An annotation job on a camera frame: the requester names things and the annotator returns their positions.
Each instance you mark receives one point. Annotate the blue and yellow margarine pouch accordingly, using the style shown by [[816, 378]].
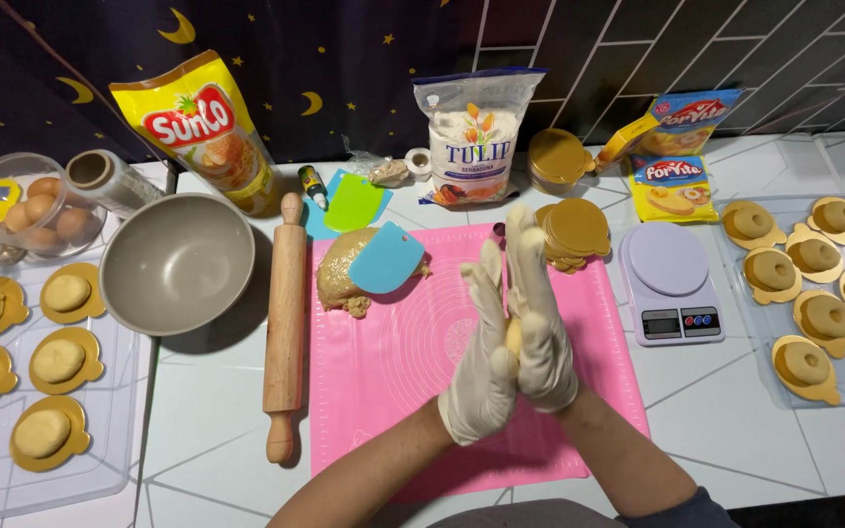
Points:
[[690, 121]]

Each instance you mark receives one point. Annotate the yellow cooking oil pouch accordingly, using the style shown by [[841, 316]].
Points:
[[202, 128]]

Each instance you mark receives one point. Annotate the person's dark blue sleeve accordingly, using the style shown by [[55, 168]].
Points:
[[686, 511]]

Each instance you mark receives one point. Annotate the clear plastic tray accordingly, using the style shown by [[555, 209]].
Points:
[[111, 440], [760, 352]]

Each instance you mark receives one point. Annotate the metal cookie cutter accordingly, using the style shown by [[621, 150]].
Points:
[[498, 232]]

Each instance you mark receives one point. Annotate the light blue plastic scraper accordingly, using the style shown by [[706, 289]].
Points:
[[314, 224]]

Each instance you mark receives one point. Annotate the lilac digital kitchen scale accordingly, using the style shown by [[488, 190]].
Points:
[[668, 286]]

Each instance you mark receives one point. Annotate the wooden rolling pin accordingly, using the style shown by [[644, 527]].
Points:
[[285, 308]]

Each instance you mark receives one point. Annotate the clear plastic bag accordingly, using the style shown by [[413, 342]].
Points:
[[386, 172]]

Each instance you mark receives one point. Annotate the plastic wrap roll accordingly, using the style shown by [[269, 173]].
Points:
[[118, 183]]

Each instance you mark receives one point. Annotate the green plastic dough scraper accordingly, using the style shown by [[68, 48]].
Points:
[[353, 204]]

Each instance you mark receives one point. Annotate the dark star-print curtain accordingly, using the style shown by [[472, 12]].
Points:
[[320, 44]]

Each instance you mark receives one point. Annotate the grey mixing bowl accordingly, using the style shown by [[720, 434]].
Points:
[[173, 268]]

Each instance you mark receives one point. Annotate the group of gold boards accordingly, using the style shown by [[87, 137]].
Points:
[[785, 381]]

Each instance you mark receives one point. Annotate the white flour bag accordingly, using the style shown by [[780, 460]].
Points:
[[475, 147]]

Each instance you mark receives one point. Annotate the person's right hand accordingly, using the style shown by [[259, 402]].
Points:
[[546, 352]]

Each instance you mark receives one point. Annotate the person's left hand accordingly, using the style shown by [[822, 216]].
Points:
[[477, 389]]

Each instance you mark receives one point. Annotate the pink silicone baking mat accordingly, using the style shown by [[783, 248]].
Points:
[[393, 381]]

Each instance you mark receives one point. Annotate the wrapped stack of gold boards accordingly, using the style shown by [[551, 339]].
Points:
[[556, 158]]

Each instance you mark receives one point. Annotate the blue plastic dough scraper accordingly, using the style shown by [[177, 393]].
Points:
[[387, 258]]

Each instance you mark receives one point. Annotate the small green-capped colouring bottle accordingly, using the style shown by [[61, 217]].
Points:
[[314, 187]]

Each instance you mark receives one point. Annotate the small dough ball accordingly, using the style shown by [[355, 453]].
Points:
[[513, 339]]

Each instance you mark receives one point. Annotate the loose stack of gold boards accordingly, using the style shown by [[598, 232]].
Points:
[[576, 229]]

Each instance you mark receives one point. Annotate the small white tape roll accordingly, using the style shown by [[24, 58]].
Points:
[[417, 164]]

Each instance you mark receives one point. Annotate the yellow margarine box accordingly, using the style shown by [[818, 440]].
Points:
[[622, 143]]

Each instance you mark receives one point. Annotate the brown egg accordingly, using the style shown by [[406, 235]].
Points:
[[42, 240], [40, 207], [75, 224], [45, 187], [16, 218]]

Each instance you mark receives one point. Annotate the large dough lump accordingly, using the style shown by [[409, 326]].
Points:
[[334, 271]]

